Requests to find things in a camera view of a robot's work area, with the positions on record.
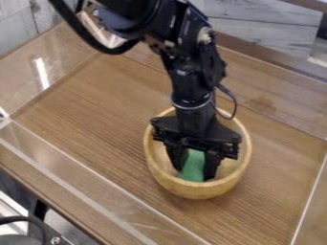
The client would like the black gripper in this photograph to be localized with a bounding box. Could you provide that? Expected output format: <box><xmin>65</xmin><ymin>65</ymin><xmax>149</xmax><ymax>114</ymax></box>
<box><xmin>151</xmin><ymin>108</ymin><xmax>242</xmax><ymax>180</ymax></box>

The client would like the green rectangular block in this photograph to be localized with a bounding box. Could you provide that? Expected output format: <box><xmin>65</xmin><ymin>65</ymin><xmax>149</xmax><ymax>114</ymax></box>
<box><xmin>179</xmin><ymin>149</ymin><xmax>205</xmax><ymax>183</ymax></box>

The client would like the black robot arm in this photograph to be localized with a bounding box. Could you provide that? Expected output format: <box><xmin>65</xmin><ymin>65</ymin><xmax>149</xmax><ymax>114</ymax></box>
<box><xmin>49</xmin><ymin>0</ymin><xmax>242</xmax><ymax>182</ymax></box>

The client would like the brown wooden bowl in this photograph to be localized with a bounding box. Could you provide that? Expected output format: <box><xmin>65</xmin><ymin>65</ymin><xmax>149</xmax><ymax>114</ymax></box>
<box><xmin>143</xmin><ymin>118</ymin><xmax>253</xmax><ymax>199</ymax></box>

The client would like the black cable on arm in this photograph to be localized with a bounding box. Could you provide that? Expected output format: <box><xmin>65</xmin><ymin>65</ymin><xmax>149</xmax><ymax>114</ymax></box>
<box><xmin>210</xmin><ymin>84</ymin><xmax>238</xmax><ymax>122</ymax></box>

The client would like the clear acrylic tray wall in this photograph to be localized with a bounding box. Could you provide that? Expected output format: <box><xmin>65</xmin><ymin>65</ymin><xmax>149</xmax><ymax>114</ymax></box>
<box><xmin>0</xmin><ymin>117</ymin><xmax>210</xmax><ymax>245</ymax></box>

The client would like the black cable bottom left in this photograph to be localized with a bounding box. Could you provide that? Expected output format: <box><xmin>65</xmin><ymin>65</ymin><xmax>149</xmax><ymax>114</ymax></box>
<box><xmin>0</xmin><ymin>215</ymin><xmax>45</xmax><ymax>245</ymax></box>

